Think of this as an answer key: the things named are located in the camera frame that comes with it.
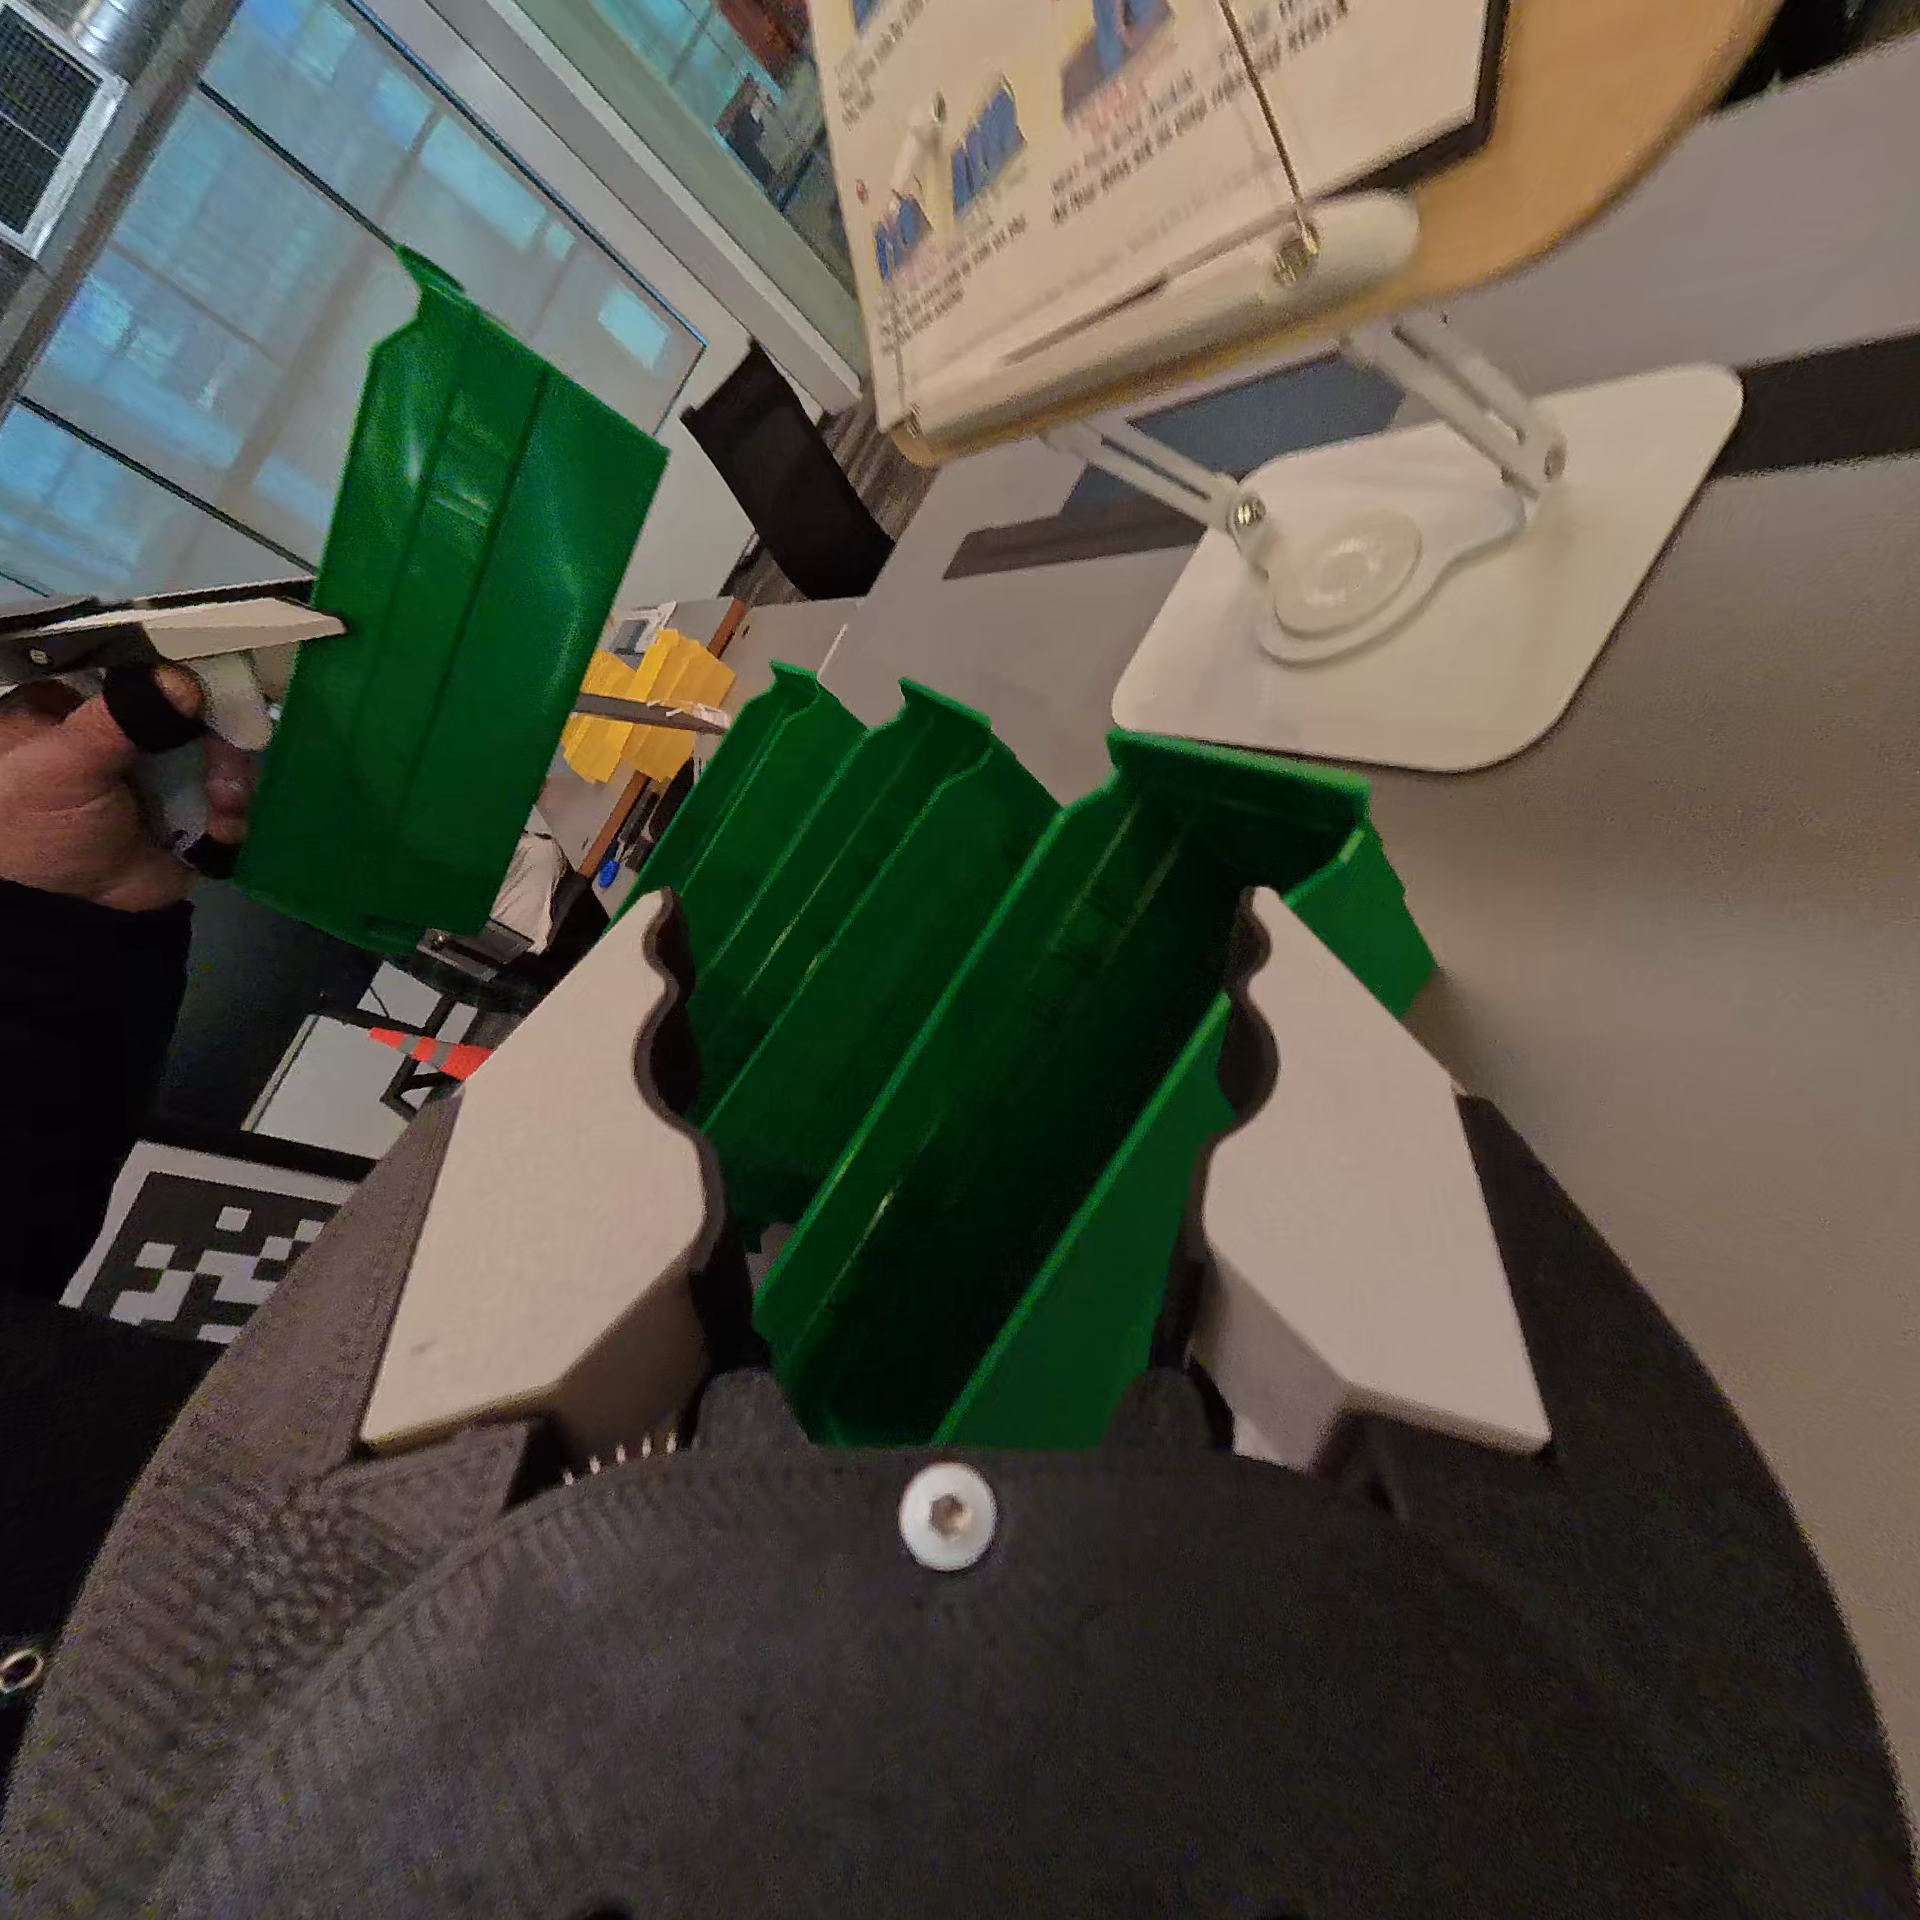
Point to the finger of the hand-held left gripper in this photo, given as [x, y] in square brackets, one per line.
[661, 713]
[241, 623]

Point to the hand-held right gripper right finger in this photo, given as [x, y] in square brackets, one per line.
[1349, 1231]

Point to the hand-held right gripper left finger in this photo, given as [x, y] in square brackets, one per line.
[556, 1243]

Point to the green plastic bin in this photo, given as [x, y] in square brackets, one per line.
[735, 840]
[450, 600]
[884, 900]
[1020, 1140]

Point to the person's left forearm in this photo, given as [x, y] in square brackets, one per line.
[75, 1049]

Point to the yellow plastic bins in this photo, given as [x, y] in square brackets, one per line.
[644, 705]

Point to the person's left hand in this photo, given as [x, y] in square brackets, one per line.
[75, 809]

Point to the black chair back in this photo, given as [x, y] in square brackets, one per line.
[796, 481]

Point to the black white marker board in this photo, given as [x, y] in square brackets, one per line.
[165, 1243]

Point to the white vent box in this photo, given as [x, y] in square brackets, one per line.
[44, 120]

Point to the silver ventilation duct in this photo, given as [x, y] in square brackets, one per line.
[108, 18]

